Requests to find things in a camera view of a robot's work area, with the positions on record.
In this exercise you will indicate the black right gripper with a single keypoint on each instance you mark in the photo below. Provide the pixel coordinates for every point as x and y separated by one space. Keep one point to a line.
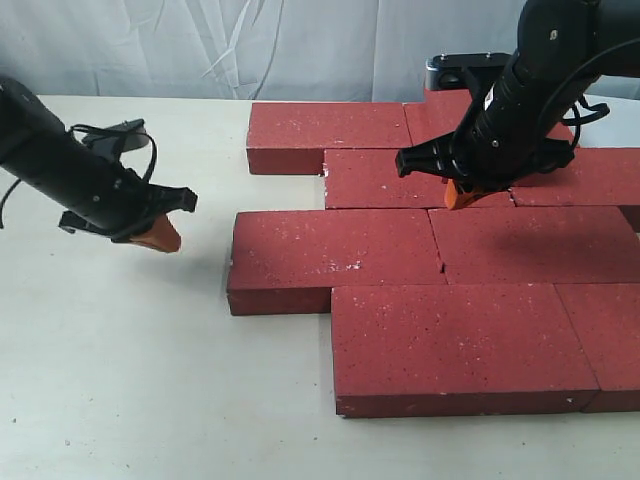
502 138

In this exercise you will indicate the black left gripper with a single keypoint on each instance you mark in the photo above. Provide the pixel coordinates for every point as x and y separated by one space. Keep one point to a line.
101 197

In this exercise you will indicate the red brick large front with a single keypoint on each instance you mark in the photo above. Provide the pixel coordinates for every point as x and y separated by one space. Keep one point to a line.
368 179

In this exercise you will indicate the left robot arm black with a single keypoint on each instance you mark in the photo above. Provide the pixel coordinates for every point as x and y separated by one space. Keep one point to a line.
25 118

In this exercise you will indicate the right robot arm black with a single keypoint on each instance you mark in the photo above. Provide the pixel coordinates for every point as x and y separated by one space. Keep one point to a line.
563 47

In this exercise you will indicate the red brick under tilted brick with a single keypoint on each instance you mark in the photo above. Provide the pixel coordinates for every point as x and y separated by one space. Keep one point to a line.
290 138

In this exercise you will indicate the white backdrop cloth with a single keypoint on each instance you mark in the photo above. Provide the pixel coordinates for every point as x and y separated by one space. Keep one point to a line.
244 50

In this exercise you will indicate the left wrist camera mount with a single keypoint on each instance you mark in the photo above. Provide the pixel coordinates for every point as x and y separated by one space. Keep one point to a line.
111 142

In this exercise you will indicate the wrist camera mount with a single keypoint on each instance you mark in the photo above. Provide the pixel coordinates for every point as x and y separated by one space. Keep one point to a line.
111 142
473 72

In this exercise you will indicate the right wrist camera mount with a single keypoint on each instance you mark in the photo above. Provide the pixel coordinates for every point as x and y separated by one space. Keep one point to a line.
473 72

